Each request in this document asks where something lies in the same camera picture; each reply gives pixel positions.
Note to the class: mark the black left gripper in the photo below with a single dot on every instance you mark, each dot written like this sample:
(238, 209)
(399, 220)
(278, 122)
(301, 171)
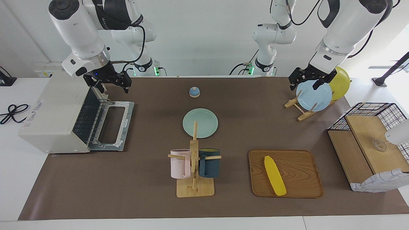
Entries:
(314, 73)

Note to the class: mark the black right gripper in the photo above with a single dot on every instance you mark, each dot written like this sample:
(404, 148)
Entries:
(107, 75)

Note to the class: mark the yellow corn cob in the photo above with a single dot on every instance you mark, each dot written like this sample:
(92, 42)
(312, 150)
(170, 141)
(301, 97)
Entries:
(274, 175)

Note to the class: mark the pale green plate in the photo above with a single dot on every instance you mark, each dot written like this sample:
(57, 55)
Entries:
(206, 119)

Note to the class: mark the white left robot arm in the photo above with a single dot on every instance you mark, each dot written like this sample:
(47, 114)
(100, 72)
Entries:
(348, 32)

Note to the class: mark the white toaster oven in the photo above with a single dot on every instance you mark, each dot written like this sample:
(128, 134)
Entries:
(54, 108)

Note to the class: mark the light blue plate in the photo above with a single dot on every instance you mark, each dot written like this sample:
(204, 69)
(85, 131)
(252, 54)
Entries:
(314, 97)

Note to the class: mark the wooden plate rack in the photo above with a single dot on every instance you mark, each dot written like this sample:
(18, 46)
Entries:
(303, 115)

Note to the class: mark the yellow plate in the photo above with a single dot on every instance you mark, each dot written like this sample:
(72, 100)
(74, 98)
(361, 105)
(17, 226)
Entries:
(342, 86)

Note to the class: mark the white socket box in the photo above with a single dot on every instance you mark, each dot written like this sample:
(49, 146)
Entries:
(48, 68)

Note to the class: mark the small blue bell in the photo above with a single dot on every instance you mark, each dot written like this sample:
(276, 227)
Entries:
(194, 92)

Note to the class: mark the black stand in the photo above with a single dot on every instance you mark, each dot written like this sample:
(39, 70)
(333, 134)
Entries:
(391, 70)

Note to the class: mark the brown wooden tray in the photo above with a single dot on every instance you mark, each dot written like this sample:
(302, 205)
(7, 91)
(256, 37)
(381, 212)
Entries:
(300, 174)

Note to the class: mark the small clear glass bowl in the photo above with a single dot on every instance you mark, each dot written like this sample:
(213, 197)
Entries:
(379, 145)

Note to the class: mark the pink mug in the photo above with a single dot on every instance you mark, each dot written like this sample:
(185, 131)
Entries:
(179, 166)

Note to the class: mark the white rounded casing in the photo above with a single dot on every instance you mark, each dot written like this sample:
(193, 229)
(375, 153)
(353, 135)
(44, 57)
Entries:
(399, 134)

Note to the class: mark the brown table mat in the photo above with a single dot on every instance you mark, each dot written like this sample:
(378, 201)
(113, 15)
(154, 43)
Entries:
(143, 198)

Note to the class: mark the white checked cloth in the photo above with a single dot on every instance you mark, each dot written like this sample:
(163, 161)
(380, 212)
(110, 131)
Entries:
(377, 183)

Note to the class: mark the dark teal mug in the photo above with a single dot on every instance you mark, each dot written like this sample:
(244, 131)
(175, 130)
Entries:
(211, 166)

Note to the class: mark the wooden mug tree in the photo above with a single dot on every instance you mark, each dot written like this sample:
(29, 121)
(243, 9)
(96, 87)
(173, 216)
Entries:
(194, 188)

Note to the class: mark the black desk mount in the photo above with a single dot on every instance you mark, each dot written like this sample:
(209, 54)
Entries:
(6, 81)

